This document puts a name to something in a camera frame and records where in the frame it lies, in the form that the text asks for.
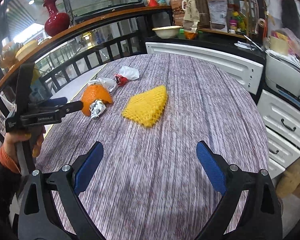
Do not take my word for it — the orange peel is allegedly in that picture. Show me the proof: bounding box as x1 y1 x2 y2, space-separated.
81 85 113 116

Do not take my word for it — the silver foil wrapper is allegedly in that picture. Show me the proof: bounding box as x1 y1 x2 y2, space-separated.
89 99 106 119

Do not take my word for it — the clear plastic bag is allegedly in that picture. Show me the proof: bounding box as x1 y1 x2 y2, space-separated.
88 77 117 93

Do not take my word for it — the white red candy wrapper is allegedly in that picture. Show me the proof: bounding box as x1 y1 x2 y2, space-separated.
114 66 140 86

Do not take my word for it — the yellow foam fruit net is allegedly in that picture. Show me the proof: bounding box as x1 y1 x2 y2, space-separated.
121 85 168 127

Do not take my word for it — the left hand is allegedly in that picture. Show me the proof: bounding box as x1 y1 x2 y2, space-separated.
2 127 46 165

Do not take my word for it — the black railing with wooden top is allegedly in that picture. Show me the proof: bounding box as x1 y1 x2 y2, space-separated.
0 5 173 111

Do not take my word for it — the brown sack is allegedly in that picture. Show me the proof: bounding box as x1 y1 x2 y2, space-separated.
276 158 300 199

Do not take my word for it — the red vase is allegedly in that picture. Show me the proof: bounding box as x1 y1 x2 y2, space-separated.
43 0 70 37

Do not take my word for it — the white drawer cabinet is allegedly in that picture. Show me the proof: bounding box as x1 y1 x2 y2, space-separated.
146 37 300 178

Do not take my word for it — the white printer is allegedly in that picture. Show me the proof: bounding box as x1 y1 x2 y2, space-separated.
266 49 300 100

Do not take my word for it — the cream bowl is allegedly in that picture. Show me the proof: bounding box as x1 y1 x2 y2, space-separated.
152 25 182 38

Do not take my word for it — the wooden shelf rack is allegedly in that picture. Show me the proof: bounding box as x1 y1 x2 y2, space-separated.
195 0 255 38

